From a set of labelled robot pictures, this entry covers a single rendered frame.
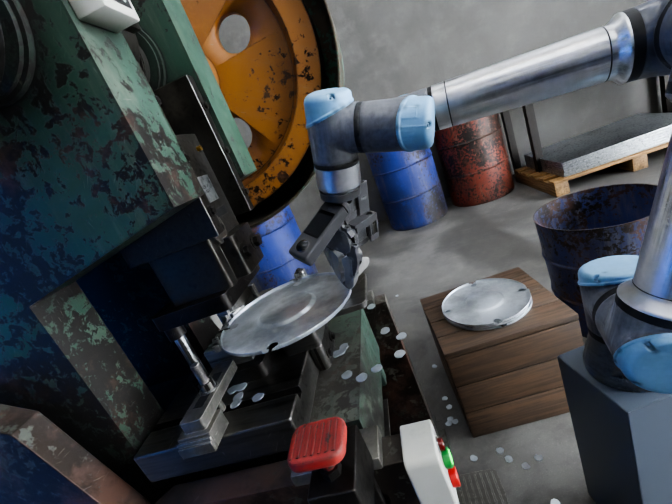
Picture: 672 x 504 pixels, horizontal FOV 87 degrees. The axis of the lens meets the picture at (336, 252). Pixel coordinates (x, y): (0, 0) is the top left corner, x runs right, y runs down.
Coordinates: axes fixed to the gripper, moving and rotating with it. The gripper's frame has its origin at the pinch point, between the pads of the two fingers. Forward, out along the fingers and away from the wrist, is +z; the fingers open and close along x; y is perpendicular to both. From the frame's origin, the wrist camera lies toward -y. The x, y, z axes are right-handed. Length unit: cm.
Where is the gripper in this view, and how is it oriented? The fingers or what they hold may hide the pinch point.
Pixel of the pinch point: (346, 285)
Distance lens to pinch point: 70.9
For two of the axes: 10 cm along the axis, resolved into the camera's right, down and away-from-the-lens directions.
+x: -7.1, -2.9, 6.4
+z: 1.4, 8.4, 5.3
